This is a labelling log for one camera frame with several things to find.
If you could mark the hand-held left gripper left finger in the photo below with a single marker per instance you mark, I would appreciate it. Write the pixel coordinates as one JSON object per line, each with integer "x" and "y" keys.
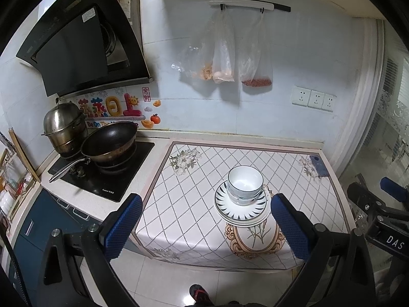
{"x": 124, "y": 227}

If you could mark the steel steamer pot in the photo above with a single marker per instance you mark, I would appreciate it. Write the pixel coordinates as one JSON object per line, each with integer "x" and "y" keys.
{"x": 64, "y": 121}

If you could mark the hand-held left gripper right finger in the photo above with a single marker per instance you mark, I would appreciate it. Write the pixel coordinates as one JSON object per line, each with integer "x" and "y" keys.
{"x": 289, "y": 230}

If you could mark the clear plastic bag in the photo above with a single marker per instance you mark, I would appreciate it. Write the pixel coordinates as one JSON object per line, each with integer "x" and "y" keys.
{"x": 223, "y": 57}
{"x": 198, "y": 57}
{"x": 257, "y": 60}

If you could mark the blue smartphone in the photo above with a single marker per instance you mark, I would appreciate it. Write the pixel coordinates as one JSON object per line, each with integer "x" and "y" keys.
{"x": 319, "y": 166}

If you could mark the white plate with blue stripes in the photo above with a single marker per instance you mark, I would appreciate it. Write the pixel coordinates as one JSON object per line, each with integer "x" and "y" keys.
{"x": 230, "y": 212}

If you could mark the black gas stove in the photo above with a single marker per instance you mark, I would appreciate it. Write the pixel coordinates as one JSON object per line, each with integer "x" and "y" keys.
{"x": 108, "y": 182}

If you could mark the blue kitchen cabinet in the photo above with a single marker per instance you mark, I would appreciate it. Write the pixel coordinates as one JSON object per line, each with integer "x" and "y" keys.
{"x": 35, "y": 230}

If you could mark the white plate with pink flowers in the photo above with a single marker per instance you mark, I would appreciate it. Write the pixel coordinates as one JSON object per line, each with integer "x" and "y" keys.
{"x": 246, "y": 223}

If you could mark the white wall socket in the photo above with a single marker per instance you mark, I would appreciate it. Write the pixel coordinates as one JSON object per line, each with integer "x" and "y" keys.
{"x": 316, "y": 99}
{"x": 301, "y": 96}
{"x": 329, "y": 103}

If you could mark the dish rack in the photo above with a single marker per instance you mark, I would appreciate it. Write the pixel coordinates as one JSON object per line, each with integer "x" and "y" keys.
{"x": 12, "y": 192}

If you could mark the white cups with blue band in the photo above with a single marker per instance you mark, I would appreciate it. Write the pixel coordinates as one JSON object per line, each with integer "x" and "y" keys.
{"x": 244, "y": 179}

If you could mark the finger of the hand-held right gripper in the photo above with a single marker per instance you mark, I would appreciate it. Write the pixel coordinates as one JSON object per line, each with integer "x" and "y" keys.
{"x": 362, "y": 196}
{"x": 394, "y": 189}

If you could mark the wooden cutting board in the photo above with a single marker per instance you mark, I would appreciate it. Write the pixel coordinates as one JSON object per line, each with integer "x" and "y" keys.
{"x": 24, "y": 156}

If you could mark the black wok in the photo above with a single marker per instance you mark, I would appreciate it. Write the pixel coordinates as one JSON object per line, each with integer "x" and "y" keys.
{"x": 108, "y": 140}

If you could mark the black range hood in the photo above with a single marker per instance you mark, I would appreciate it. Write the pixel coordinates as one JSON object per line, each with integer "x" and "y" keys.
{"x": 73, "y": 54}

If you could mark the colourful wall sticker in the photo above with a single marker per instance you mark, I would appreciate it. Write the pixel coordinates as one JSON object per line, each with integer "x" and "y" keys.
{"x": 121, "y": 108}

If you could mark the white door frame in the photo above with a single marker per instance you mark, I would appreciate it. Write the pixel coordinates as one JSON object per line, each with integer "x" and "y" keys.
{"x": 361, "y": 102}

